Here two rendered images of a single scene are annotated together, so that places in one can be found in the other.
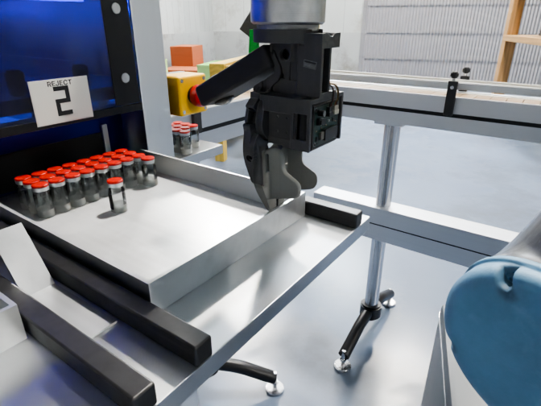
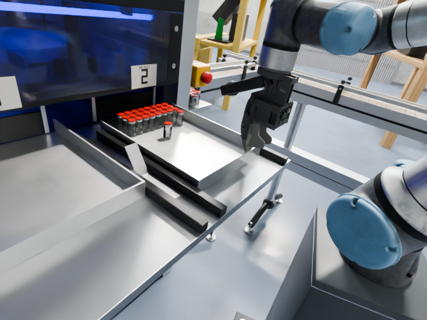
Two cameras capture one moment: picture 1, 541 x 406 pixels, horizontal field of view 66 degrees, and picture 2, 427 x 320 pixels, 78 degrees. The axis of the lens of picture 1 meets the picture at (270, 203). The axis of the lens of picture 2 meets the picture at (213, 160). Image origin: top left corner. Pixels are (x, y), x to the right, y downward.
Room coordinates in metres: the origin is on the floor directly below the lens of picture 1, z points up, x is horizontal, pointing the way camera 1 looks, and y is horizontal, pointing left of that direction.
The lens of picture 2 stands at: (-0.13, 0.10, 1.22)
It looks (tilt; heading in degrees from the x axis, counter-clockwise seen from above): 31 degrees down; 357
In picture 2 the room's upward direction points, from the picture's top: 10 degrees clockwise
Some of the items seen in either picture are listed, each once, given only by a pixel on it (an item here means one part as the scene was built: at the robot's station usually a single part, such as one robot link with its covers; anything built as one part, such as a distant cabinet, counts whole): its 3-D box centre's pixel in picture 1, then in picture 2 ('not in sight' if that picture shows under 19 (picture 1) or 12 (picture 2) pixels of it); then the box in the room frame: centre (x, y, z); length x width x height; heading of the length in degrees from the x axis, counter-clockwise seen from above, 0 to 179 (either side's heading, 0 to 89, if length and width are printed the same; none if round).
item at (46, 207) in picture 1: (96, 182); (154, 120); (0.57, 0.26, 0.91); 0.18 x 0.02 x 0.05; 144
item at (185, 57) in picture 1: (194, 71); not in sight; (6.95, 1.22, 0.37); 1.28 x 0.97 x 0.73; 162
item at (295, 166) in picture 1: (295, 178); (260, 138); (0.47, -0.03, 0.95); 0.06 x 0.03 x 0.09; 54
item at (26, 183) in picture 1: (87, 180); (149, 118); (0.58, 0.27, 0.91); 0.18 x 0.02 x 0.05; 144
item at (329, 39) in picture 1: (292, 89); (270, 98); (0.45, -0.02, 1.06); 0.09 x 0.08 x 0.12; 54
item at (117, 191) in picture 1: (117, 196); (168, 131); (0.52, 0.21, 0.90); 0.02 x 0.02 x 0.04
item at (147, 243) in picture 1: (145, 205); (182, 138); (0.50, 0.17, 0.90); 0.34 x 0.26 x 0.04; 54
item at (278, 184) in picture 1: (279, 185); (254, 141); (0.44, -0.01, 0.95); 0.06 x 0.03 x 0.09; 54
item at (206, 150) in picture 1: (178, 150); (186, 103); (0.85, 0.20, 0.87); 0.14 x 0.13 x 0.02; 54
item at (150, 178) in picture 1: (149, 171); (179, 117); (0.62, 0.19, 0.91); 0.02 x 0.02 x 0.05
